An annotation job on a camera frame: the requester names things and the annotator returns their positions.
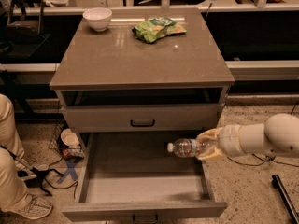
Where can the clear plastic water bottle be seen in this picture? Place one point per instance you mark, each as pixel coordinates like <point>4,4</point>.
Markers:
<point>188,148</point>

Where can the black tripod stand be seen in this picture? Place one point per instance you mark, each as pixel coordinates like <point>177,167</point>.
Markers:
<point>37,171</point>

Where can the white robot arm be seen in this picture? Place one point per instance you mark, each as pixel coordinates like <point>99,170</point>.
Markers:
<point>278,137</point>

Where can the closed grey drawer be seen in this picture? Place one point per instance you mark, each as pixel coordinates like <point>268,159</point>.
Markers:
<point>141,118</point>

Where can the black wire basket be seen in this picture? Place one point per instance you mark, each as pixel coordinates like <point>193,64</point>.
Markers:
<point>56,144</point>

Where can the person leg beige trousers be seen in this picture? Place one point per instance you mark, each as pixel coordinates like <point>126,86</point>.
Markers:
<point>9,138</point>

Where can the black bar on floor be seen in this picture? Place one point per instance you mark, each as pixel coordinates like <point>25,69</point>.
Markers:
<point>277,184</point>

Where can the white ceramic bowl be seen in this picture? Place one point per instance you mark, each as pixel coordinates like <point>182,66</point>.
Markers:
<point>98,18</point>

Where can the grey drawer cabinet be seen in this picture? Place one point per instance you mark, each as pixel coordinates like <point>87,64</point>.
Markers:
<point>114,68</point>

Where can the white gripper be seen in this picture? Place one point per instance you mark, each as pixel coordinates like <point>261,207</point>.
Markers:
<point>229,140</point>

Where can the white knit sneaker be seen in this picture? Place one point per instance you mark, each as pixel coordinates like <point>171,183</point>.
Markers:
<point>32,207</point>

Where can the black chair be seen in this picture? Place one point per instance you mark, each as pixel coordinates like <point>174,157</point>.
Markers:
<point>24,33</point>

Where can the green snack bag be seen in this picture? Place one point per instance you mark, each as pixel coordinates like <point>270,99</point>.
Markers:
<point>154,29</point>

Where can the open grey drawer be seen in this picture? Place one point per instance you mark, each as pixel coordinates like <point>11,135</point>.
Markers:
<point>131,176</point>

